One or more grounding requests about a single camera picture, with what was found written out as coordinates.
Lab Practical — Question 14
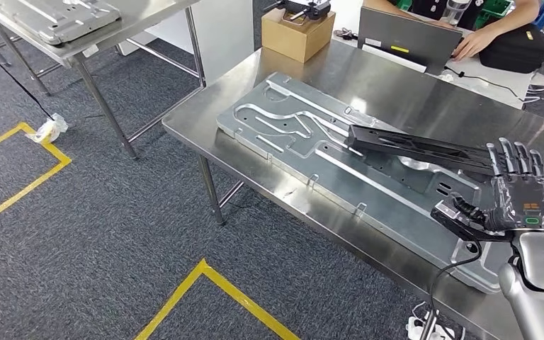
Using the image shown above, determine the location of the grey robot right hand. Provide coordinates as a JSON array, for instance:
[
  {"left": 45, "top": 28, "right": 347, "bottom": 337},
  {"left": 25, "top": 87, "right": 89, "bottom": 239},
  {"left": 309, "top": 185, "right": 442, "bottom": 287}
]
[{"left": 450, "top": 137, "right": 544, "bottom": 232}]

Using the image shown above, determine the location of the person's left hand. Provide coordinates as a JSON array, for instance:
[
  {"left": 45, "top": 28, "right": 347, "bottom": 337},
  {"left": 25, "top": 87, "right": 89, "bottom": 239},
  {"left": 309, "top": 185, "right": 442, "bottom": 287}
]
[{"left": 452, "top": 25, "right": 498, "bottom": 62}]

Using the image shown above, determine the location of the black plastic panel part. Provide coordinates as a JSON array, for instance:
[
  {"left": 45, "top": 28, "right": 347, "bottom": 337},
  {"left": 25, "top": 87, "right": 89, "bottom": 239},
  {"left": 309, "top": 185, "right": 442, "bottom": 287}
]
[{"left": 344, "top": 124, "right": 501, "bottom": 177}]

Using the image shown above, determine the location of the stainless steel workbench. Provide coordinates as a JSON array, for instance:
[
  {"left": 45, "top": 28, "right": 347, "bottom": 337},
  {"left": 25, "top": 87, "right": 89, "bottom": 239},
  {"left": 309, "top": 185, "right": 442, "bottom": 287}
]
[{"left": 161, "top": 40, "right": 544, "bottom": 340}]

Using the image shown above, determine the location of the clear plastic bottle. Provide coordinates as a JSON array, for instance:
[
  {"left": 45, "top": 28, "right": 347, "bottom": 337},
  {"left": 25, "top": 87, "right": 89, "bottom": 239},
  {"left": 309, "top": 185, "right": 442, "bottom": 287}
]
[{"left": 441, "top": 0, "right": 472, "bottom": 27}]

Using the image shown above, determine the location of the black bag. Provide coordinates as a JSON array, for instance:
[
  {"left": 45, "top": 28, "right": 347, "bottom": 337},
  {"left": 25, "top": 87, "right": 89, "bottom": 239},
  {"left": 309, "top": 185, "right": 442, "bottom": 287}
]
[{"left": 478, "top": 23, "right": 544, "bottom": 74}]

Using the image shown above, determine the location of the person's torso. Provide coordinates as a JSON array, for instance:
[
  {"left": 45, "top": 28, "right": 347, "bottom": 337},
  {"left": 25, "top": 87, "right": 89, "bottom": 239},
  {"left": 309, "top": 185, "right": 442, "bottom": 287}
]
[{"left": 396, "top": 0, "right": 517, "bottom": 22}]

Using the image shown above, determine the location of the grey laptop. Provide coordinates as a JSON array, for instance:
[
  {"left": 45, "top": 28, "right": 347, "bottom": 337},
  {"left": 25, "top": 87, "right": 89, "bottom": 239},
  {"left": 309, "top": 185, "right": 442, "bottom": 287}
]
[{"left": 357, "top": 6, "right": 464, "bottom": 76}]

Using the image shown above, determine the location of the white power strip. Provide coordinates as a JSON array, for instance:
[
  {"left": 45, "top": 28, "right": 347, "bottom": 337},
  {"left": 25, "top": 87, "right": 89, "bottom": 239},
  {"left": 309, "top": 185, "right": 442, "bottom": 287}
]
[{"left": 405, "top": 302, "right": 466, "bottom": 340}]

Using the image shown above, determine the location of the black device on box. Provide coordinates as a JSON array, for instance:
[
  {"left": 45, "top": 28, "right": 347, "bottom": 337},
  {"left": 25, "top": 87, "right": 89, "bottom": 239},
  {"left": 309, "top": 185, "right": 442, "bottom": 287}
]
[{"left": 262, "top": 0, "right": 332, "bottom": 22}]

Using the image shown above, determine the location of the brown cardboard box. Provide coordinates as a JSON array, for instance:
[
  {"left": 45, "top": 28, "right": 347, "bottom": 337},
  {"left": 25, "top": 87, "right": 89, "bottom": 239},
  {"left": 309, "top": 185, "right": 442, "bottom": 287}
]
[{"left": 261, "top": 6, "right": 336, "bottom": 64}]

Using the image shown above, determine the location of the large aluminium fixture plate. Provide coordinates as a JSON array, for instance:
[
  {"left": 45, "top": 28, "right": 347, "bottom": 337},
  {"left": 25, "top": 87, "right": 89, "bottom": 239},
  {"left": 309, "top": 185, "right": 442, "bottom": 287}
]
[{"left": 215, "top": 71, "right": 512, "bottom": 294}]

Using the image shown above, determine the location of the white cabinet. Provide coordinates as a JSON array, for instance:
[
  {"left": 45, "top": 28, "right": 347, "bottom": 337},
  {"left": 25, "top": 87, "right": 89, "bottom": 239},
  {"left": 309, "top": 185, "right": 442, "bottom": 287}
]
[{"left": 114, "top": 0, "right": 254, "bottom": 88}]

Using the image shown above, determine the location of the yellow floor tape square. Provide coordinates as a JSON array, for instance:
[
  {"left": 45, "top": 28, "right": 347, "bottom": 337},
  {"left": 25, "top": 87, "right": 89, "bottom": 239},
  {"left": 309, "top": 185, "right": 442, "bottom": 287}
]
[
  {"left": 133, "top": 258, "right": 301, "bottom": 340},
  {"left": 0, "top": 122, "right": 72, "bottom": 233}
]

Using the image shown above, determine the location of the steel table with fixture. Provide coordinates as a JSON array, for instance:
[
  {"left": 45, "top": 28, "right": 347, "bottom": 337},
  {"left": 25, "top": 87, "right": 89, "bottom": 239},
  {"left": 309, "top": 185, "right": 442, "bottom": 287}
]
[{"left": 0, "top": 0, "right": 208, "bottom": 161}]

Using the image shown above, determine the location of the grey metal plate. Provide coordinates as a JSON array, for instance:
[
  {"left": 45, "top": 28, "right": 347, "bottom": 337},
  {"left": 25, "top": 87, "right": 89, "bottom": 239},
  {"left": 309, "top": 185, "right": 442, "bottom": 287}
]
[{"left": 0, "top": 0, "right": 122, "bottom": 47}]

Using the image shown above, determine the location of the black desk cable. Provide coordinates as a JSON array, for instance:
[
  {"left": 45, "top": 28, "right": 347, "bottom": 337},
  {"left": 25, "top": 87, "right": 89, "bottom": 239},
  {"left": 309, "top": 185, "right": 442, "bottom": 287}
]
[{"left": 443, "top": 65, "right": 528, "bottom": 102}]

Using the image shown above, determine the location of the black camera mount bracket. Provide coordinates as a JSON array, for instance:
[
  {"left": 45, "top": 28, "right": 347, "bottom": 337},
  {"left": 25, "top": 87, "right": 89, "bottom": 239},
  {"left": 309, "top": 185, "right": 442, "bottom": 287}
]
[{"left": 430, "top": 208, "right": 513, "bottom": 243}]

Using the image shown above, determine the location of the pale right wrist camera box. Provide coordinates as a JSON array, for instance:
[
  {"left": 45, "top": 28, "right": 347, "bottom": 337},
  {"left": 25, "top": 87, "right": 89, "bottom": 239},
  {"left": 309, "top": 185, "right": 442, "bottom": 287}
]
[{"left": 433, "top": 200, "right": 462, "bottom": 219}]

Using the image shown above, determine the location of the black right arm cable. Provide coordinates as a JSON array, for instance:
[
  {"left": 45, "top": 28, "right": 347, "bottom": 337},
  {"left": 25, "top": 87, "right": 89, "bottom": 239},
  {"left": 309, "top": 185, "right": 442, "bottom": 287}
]
[{"left": 419, "top": 240, "right": 484, "bottom": 340}]

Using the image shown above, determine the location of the thin black floor cable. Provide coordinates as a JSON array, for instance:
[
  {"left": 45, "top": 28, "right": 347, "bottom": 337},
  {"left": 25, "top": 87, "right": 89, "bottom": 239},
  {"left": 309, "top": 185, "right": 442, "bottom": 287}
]
[{"left": 0, "top": 35, "right": 56, "bottom": 121}]

